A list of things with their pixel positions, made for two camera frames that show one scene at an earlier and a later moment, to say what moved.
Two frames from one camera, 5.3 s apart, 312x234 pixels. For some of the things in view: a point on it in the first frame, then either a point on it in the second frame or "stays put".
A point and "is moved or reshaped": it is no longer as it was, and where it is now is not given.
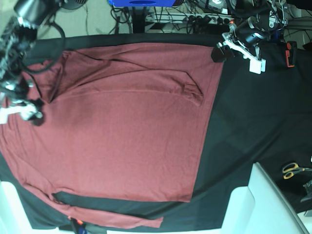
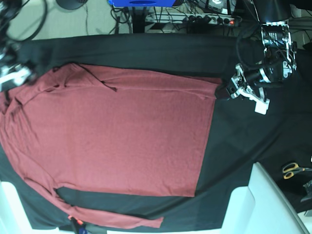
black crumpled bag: x=308 y=186 stays put
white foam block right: x=260 y=208 stays put
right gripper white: x=257 y=65 -> x=238 y=86
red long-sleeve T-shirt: x=128 y=121 is moved or reshaped
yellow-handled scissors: x=289 y=169 stays put
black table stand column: x=139 y=20 stays put
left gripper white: x=27 y=111 -> x=20 y=77
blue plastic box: x=127 y=3 stays put
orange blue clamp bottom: x=80 y=225 stays put
